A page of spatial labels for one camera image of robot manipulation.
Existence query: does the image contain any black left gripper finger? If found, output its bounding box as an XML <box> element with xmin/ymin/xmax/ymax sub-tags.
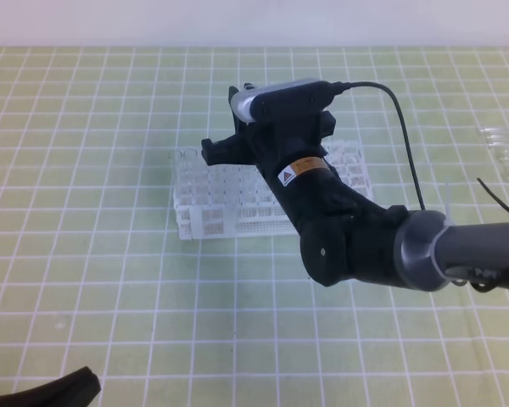
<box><xmin>0</xmin><ymin>366</ymin><xmax>101</xmax><ymax>407</ymax></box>

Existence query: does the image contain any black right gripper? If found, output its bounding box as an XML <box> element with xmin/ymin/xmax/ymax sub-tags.
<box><xmin>201</xmin><ymin>86</ymin><xmax>360</xmax><ymax>229</ymax></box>

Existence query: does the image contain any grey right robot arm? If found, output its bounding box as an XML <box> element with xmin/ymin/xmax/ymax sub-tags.
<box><xmin>201</xmin><ymin>79</ymin><xmax>509</xmax><ymax>293</ymax></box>

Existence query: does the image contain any clear test tube in rack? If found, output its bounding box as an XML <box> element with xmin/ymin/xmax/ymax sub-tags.
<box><xmin>168</xmin><ymin>148</ymin><xmax>187</xmax><ymax>205</ymax></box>
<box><xmin>182</xmin><ymin>148</ymin><xmax>200</xmax><ymax>171</ymax></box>

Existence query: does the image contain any white plastic test tube rack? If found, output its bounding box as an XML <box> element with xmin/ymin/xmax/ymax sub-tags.
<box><xmin>173</xmin><ymin>140</ymin><xmax>372</xmax><ymax>240</ymax></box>

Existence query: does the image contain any green grid tablecloth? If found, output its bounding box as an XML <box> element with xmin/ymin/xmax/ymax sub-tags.
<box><xmin>0</xmin><ymin>47</ymin><xmax>509</xmax><ymax>406</ymax></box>

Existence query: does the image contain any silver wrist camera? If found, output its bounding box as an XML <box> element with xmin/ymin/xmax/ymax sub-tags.
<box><xmin>244</xmin><ymin>79</ymin><xmax>336</xmax><ymax>123</ymax></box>

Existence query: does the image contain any black right camera cable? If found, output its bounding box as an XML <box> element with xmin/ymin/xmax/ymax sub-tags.
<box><xmin>330</xmin><ymin>80</ymin><xmax>428</xmax><ymax>212</ymax></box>

